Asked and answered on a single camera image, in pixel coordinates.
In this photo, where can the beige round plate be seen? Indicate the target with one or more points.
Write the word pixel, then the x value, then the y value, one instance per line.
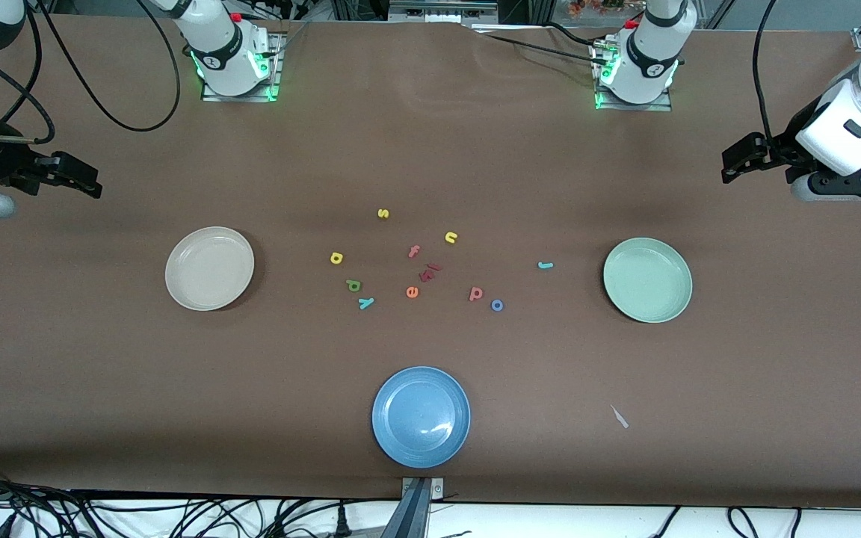
pixel 210 269

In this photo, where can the black power plug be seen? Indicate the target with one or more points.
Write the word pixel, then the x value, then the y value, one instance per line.
pixel 341 521

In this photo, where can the orange flower decoration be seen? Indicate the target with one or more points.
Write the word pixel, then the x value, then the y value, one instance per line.
pixel 587 7

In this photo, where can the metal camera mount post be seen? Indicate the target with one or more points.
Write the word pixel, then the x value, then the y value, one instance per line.
pixel 421 487

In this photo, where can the green round plate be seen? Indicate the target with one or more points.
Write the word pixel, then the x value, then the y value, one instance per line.
pixel 647 280

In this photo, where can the black frame post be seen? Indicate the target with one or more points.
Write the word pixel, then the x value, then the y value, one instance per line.
pixel 524 9

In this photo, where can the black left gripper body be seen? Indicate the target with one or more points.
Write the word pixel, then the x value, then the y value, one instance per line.
pixel 783 155

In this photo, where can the silver metal rail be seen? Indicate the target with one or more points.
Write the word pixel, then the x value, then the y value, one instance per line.
pixel 438 11

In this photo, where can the white paper scrap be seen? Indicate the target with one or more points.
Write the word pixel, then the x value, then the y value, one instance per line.
pixel 619 418

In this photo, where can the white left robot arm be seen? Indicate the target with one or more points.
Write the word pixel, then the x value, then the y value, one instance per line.
pixel 643 90

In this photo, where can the blue round plate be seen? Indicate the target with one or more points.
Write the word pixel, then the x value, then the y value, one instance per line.
pixel 421 417

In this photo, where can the green foam letter p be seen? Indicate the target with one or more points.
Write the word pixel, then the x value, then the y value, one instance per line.
pixel 349 282

